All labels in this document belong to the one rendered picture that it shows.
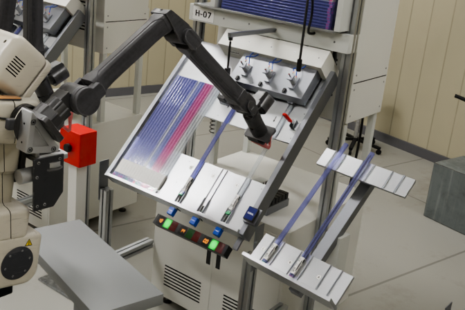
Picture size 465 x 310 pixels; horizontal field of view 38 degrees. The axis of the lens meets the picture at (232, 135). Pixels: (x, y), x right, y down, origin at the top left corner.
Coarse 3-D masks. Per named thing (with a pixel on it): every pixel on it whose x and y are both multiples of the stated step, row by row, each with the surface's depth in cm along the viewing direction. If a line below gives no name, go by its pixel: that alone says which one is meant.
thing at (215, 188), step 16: (192, 160) 256; (176, 176) 255; (208, 176) 249; (224, 176) 246; (240, 176) 243; (160, 192) 254; (176, 192) 251; (192, 192) 248; (208, 192) 245; (224, 192) 242; (256, 192) 237; (192, 208) 244; (208, 208) 241; (224, 208) 239; (240, 208) 236; (240, 224) 233
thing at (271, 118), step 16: (208, 48) 284; (192, 64) 283; (224, 64) 276; (208, 80) 275; (208, 112) 266; (224, 112) 262; (272, 112) 253; (304, 112) 247; (240, 128) 256; (288, 128) 247
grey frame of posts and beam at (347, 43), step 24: (360, 0) 242; (216, 24) 281; (240, 24) 273; (264, 24) 266; (288, 24) 259; (360, 24) 248; (336, 48) 248; (336, 96) 255; (336, 120) 258; (192, 144) 309; (336, 144) 259; (240, 288) 236
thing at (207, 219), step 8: (112, 176) 264; (120, 184) 268; (128, 184) 259; (144, 192) 256; (152, 192) 252; (160, 200) 253; (168, 200) 247; (184, 208) 243; (192, 216) 246; (200, 216) 239; (208, 216) 237; (216, 224) 237; (224, 224) 233; (232, 232) 234
